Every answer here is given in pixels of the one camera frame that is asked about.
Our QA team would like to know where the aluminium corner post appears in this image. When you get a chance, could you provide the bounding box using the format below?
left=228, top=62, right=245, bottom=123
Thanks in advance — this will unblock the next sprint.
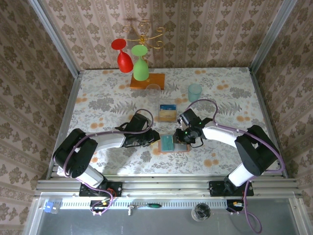
left=28, top=0, right=81, bottom=78
left=250, top=0, right=298, bottom=71

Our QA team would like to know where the green handled ratchet tool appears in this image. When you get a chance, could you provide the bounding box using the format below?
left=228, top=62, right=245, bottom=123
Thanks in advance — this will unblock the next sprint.
left=127, top=203, right=162, bottom=216

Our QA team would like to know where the pink leather card holder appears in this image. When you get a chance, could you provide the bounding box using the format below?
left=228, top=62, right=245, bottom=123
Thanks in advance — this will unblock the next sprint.
left=157, top=134, right=191, bottom=154

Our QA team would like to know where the orange wooden rack base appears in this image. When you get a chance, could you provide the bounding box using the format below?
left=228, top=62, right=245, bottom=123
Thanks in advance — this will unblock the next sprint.
left=129, top=72, right=165, bottom=91

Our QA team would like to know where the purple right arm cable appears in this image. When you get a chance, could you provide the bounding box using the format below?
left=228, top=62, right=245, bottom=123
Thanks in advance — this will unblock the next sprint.
left=184, top=99, right=287, bottom=233

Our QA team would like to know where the clear drinking glass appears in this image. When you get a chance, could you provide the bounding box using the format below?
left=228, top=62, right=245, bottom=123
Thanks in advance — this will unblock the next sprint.
left=146, top=83, right=161, bottom=99

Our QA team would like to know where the blue plastic connector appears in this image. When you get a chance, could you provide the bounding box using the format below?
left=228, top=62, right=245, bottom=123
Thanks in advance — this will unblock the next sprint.
left=44, top=202, right=61, bottom=213

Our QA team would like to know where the clear acrylic card box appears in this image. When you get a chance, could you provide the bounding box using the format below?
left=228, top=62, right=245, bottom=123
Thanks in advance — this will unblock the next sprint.
left=157, top=97, right=178, bottom=123

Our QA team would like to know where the slotted white cable duct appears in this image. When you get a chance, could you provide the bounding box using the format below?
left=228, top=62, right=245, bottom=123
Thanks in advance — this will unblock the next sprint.
left=60, top=200, right=229, bottom=210

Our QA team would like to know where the teal plastic tumbler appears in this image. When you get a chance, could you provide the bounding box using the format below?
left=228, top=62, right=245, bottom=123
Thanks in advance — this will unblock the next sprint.
left=187, top=83, right=203, bottom=103

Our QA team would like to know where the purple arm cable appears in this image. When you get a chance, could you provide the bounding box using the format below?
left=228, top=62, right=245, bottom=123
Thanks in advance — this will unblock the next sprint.
left=63, top=109, right=154, bottom=217
left=184, top=99, right=287, bottom=233

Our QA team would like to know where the green wine glass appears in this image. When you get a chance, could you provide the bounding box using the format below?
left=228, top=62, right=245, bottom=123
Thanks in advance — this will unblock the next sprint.
left=131, top=45, right=150, bottom=81

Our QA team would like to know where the black connector block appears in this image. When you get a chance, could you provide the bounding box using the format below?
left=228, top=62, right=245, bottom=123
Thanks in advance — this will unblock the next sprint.
left=89, top=199, right=113, bottom=216
left=226, top=199, right=245, bottom=213

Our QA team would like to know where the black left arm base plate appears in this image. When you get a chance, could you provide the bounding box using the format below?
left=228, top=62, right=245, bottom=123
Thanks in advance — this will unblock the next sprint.
left=79, top=181, right=123, bottom=197

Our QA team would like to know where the grey metal tray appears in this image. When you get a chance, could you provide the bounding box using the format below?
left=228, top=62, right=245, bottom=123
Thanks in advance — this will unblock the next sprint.
left=24, top=192, right=306, bottom=235

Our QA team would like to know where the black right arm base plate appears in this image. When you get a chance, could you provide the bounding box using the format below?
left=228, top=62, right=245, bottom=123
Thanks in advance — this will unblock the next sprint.
left=209, top=180, right=254, bottom=197

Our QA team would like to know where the orange credit card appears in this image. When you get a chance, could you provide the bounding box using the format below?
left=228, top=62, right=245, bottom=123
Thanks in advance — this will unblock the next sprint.
left=158, top=110, right=176, bottom=122

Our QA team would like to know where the aluminium front frame rail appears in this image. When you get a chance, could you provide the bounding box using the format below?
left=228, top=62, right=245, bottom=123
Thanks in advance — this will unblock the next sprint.
left=34, top=174, right=303, bottom=198

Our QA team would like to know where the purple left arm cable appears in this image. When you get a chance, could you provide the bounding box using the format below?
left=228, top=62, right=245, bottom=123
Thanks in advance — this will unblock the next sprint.
left=63, top=109, right=154, bottom=217

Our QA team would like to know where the clear glass jar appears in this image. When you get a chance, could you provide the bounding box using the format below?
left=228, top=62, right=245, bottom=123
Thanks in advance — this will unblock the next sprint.
left=191, top=202, right=211, bottom=222

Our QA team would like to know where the red wine glass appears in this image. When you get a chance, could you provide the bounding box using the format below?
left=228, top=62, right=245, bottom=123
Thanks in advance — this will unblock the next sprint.
left=111, top=38, right=134, bottom=73

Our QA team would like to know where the gold wire glass rack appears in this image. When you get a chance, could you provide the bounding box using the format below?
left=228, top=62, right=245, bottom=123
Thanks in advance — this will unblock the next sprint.
left=122, top=19, right=165, bottom=49

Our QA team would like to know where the aluminium table side rail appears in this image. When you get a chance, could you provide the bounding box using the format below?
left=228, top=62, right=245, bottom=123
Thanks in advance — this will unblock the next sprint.
left=248, top=68, right=288, bottom=177
left=46, top=70, right=83, bottom=181

